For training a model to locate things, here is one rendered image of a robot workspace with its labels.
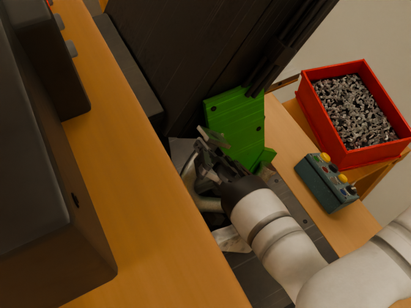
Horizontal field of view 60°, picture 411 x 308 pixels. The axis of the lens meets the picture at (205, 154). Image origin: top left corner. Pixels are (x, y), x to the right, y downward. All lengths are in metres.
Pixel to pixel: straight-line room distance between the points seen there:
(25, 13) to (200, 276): 0.16
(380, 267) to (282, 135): 0.65
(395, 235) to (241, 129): 0.34
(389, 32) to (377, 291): 2.67
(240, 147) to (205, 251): 0.51
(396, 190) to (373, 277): 1.75
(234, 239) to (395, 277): 0.21
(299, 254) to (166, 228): 0.28
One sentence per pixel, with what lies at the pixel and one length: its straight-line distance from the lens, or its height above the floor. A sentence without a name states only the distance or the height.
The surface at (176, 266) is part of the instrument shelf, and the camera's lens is 0.20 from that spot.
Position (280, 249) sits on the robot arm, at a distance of 0.46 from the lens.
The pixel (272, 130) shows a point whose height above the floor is 0.90.
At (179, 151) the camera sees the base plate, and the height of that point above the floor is 0.90.
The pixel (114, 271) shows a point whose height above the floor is 1.57.
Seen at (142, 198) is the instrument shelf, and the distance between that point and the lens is 0.21.
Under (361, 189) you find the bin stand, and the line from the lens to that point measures 1.44.
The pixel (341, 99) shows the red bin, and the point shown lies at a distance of 1.19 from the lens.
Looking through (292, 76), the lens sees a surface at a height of 1.13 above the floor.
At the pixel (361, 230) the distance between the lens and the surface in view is 0.96.
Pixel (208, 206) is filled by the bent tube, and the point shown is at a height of 1.08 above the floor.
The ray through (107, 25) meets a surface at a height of 1.24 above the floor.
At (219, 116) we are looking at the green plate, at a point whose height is 1.24.
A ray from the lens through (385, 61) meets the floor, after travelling 2.76.
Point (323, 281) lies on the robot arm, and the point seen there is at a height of 1.33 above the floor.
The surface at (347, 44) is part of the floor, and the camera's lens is 2.79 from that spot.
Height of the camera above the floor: 1.73
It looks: 59 degrees down
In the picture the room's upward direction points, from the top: straight up
